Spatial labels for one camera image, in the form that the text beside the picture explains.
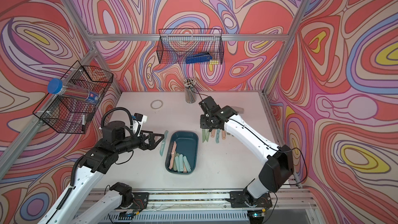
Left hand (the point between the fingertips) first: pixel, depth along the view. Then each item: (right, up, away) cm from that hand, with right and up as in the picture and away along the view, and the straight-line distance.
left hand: (159, 135), depth 69 cm
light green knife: (+21, -5, +28) cm, 35 cm away
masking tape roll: (-14, +15, +43) cm, 48 cm away
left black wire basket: (-41, +23, +9) cm, 47 cm away
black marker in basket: (-37, +5, +3) cm, 38 cm away
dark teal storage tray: (+11, -10, +22) cm, 26 cm away
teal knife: (+29, -6, +27) cm, 40 cm away
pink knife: (+27, -4, +27) cm, 38 cm away
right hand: (+22, +2, +11) cm, 25 cm away
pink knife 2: (+33, -5, +27) cm, 43 cm away
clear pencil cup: (+11, +27, +32) cm, 44 cm away
